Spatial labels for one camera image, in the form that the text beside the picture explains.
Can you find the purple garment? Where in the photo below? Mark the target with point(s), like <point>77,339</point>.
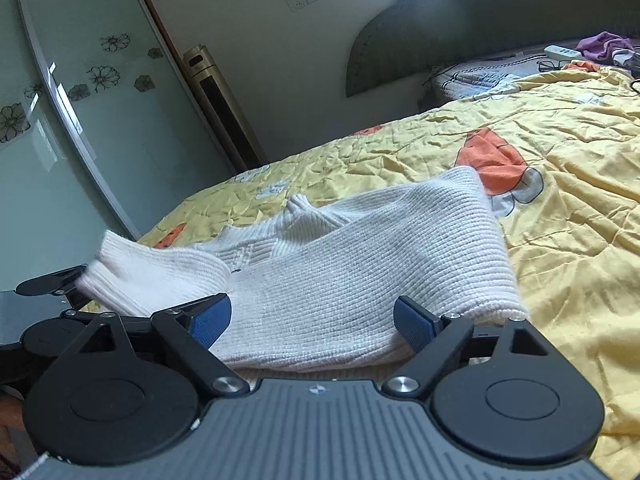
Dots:
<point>601,48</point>

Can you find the glass wardrobe sliding door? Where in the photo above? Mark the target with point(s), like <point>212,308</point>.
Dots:
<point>98,132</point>

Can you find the white knitted sweater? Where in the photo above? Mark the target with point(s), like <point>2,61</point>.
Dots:
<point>313,288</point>

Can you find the gold tower air conditioner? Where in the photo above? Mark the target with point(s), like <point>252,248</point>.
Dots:
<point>233,131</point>

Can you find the checked patterned pillow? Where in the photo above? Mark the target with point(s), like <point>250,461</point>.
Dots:
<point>496,71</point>

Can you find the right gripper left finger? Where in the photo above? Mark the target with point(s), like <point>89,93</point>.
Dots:
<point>109,410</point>

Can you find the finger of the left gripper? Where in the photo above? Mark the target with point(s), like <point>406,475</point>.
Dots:
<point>57,283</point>

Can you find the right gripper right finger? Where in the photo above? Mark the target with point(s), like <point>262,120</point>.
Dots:
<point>501,392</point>

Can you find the white remote control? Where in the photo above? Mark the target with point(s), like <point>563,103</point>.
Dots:
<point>559,53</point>

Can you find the yellow carrot-print quilt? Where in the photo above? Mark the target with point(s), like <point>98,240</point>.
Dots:
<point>558,158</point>

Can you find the dark green padded headboard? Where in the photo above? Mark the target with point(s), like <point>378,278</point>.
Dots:
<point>414,36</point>

